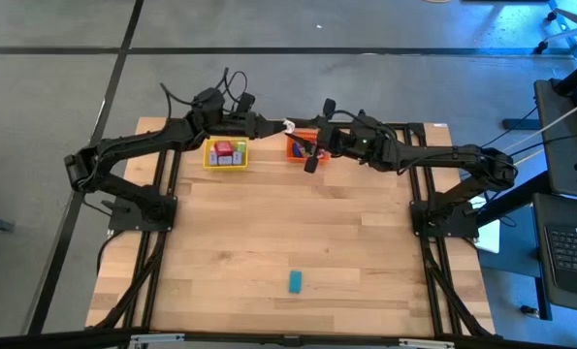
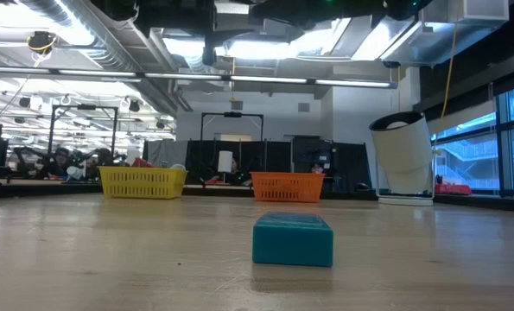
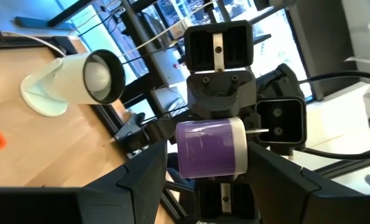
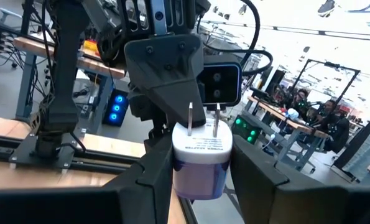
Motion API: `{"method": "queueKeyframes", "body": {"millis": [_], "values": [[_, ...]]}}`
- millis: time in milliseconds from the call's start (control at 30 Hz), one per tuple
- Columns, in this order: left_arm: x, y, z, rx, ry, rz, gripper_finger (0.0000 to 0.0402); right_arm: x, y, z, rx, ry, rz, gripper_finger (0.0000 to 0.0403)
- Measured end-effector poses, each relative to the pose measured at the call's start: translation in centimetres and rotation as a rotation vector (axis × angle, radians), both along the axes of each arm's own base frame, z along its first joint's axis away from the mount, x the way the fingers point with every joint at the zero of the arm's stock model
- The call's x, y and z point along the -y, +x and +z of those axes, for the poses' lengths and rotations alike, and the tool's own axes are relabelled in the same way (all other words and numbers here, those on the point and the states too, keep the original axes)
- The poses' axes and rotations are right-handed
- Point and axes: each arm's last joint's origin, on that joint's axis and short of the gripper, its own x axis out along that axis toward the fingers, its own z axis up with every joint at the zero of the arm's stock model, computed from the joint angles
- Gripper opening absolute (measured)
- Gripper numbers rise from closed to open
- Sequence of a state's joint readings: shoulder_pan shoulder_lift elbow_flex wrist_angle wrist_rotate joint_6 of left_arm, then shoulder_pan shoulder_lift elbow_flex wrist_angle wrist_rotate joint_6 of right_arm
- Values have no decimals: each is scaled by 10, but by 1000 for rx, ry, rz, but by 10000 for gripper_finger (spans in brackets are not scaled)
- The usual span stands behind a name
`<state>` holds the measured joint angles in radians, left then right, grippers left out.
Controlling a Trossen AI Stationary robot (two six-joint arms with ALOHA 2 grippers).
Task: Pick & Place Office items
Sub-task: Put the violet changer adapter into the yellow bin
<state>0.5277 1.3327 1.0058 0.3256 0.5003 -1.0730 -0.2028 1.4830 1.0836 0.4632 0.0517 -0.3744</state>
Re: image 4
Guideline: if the wooden table with grey legs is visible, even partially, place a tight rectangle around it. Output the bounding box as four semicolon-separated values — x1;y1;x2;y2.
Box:
247;94;330;172

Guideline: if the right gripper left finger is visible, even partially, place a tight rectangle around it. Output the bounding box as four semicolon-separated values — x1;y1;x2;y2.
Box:
0;133;175;224

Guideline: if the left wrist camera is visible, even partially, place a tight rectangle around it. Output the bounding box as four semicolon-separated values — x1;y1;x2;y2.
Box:
199;60;244;108

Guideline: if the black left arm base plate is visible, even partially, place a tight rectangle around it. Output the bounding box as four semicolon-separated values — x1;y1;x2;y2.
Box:
8;133;88;170

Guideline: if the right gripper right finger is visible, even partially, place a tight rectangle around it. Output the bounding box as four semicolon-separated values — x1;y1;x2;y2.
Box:
230;134;370;224

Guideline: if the wooden workbench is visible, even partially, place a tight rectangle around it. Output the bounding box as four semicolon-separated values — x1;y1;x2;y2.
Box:
12;36;127;132

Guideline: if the computer tower with blue lights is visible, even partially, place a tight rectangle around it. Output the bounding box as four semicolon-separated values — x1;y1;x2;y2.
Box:
101;87;131;128

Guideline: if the person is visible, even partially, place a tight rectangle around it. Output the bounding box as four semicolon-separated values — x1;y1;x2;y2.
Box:
315;98;351;154
285;88;312;116

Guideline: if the black box with green lights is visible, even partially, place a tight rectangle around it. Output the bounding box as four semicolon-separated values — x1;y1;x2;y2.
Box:
231;114;261;145

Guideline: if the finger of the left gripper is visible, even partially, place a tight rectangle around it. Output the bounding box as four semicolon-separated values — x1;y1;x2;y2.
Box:
124;32;208;129
128;89;173;138

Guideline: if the black gantry frame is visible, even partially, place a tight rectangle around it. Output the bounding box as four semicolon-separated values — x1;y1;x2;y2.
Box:
288;58;362;105

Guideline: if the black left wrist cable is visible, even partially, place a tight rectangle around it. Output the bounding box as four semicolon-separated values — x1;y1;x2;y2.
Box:
197;0;274;77

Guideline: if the small yellow object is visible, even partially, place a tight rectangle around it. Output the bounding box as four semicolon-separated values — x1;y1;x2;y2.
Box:
83;39;101;57

